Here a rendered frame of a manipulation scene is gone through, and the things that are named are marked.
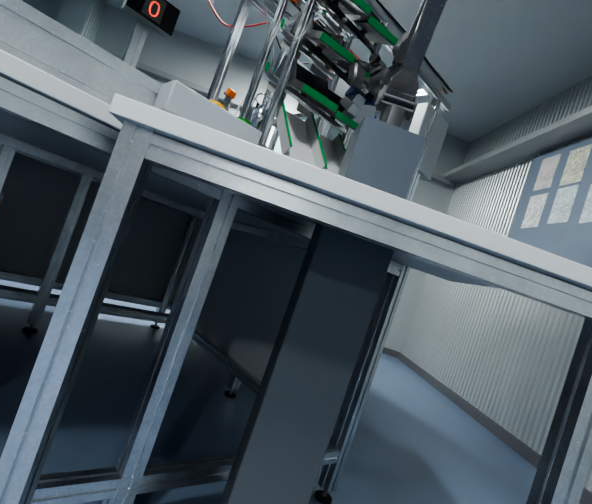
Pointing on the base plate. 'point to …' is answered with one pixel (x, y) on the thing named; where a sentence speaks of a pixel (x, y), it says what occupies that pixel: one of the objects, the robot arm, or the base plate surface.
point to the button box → (203, 111)
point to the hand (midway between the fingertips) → (358, 94)
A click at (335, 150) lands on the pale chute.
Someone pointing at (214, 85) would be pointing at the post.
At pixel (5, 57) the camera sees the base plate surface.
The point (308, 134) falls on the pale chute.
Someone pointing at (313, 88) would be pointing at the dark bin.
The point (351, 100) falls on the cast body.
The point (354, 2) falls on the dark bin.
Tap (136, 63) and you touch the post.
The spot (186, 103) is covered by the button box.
